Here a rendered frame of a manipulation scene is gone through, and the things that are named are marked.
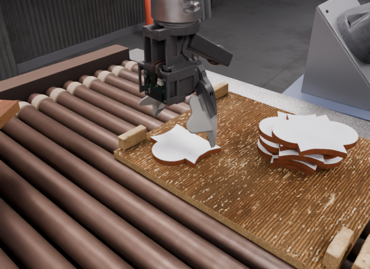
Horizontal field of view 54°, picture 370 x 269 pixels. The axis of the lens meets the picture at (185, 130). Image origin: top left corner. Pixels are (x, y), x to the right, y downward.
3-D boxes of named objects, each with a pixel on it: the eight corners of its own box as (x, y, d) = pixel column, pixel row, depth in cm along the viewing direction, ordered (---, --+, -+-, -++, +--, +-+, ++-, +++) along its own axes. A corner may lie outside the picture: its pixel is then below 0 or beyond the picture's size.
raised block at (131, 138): (141, 135, 71) (140, 123, 70) (148, 139, 70) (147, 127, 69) (118, 148, 67) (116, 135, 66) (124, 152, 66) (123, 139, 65)
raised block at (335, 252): (338, 237, 49) (342, 222, 48) (352, 244, 48) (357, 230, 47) (319, 265, 45) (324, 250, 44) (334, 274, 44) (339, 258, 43)
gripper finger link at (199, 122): (192, 158, 58) (169, 105, 57) (217, 144, 62) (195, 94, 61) (205, 155, 56) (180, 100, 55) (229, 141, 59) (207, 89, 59)
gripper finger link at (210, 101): (197, 122, 60) (177, 74, 60) (205, 118, 61) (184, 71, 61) (216, 116, 57) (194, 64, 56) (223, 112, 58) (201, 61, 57)
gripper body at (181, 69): (138, 95, 60) (134, 21, 54) (176, 81, 65) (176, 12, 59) (169, 111, 55) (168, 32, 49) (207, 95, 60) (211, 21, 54)
